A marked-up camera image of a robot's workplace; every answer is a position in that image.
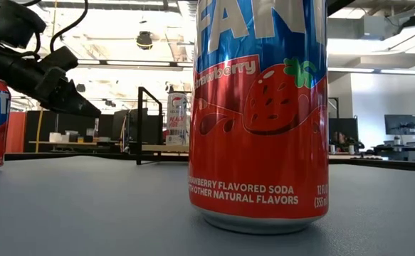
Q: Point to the black table edge rail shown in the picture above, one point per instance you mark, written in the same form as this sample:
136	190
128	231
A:
68	155

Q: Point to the white container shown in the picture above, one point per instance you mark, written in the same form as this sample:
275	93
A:
55	137

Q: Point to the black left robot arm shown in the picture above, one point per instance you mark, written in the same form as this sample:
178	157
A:
11	21

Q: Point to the grey container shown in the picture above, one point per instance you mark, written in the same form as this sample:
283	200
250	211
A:
72	136

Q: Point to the black computer monitor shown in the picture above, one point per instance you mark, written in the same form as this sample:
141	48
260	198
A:
344	124

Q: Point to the wooden shelf with black frame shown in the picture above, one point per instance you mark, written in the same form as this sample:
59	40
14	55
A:
150	148

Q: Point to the white bottle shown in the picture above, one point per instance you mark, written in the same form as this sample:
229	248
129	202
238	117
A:
397	141

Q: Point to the dark wall monitor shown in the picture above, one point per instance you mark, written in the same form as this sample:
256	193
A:
401	124

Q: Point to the white Celsius peach can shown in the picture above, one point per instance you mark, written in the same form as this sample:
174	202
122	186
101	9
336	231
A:
177	121

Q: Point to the person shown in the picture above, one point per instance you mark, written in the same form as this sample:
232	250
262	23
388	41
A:
340	138

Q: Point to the small white cup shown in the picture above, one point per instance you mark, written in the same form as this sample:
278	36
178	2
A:
332	149
351	149

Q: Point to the small black ceiling dome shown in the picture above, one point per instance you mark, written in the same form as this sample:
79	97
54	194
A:
81	87

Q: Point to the wooden desk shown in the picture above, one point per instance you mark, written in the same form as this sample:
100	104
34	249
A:
50	143

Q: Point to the dark grey desk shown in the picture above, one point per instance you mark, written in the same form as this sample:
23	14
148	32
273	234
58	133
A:
406	153

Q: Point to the black partition panel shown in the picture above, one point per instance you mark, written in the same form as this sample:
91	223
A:
75	124

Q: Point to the orange partition panel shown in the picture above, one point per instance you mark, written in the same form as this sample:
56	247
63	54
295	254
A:
16	131

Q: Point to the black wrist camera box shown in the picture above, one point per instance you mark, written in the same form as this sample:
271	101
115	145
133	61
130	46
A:
59	58

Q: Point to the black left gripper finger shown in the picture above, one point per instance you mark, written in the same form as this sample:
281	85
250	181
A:
79	103

